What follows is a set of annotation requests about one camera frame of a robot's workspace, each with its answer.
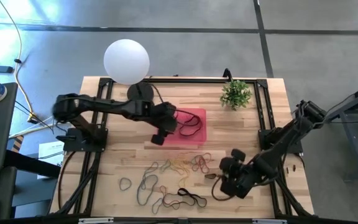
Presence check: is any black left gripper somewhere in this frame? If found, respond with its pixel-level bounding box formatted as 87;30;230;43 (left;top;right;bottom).
150;101;179;146

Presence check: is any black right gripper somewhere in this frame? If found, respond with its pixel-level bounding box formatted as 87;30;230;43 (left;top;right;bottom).
218;148;256;200

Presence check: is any red rubber band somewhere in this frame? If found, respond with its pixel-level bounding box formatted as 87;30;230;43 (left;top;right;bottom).
191;152;213;174

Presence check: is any grey-green rubber band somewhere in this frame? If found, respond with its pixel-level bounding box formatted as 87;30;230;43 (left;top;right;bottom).
190;154;205;166

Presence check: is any green rubber band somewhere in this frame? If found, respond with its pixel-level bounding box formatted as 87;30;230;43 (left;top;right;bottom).
160;158;173;173

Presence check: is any brown rubber band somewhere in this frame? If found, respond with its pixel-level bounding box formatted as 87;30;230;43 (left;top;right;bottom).
143;161;160;177

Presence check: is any yellow rubber band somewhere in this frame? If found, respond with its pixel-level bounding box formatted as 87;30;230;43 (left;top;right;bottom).
178;172;191;190
168;154;193;175

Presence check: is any large teal-grey rubber band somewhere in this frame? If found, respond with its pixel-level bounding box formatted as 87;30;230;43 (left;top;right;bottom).
135;173;160;207

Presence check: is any small grey rubber band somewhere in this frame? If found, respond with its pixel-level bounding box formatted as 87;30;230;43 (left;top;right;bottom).
119;176;133;192

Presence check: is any blue rubber band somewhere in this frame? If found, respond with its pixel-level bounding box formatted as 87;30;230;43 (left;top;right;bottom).
151;197;165;215

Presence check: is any pink translucent plastic bin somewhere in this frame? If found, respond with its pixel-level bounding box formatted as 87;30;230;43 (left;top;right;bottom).
155;107;208;147

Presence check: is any white globe lamp black base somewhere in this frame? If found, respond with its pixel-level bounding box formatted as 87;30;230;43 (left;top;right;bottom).
103;39;155;108

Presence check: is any small potted green plant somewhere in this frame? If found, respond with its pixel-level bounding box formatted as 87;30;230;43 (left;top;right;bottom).
219;79;253;111

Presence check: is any grey side table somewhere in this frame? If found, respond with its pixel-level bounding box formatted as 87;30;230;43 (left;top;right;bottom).
323;79;358;183

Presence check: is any white paper sheet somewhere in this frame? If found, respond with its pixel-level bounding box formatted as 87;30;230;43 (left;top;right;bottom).
37;141;65;180

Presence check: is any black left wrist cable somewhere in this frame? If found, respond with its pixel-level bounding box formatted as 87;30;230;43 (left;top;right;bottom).
147;76;200;116

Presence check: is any black metal table frame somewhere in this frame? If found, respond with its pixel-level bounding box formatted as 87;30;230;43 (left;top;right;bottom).
50;76;315;224

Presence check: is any silver metal bracket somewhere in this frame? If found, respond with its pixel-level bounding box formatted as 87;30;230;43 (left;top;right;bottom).
78;217;114;224
252;218;288;224

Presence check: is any black frame clamp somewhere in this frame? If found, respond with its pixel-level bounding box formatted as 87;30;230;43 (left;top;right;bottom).
222;67;234;82

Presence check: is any black power cable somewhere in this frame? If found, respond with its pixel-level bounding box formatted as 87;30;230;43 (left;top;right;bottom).
57;151;77;211

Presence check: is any white floor cable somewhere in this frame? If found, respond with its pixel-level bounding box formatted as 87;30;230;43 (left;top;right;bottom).
8;114;67;139

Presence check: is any yellow cable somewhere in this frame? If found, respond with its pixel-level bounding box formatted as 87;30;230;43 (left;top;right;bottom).
0;0;35;121

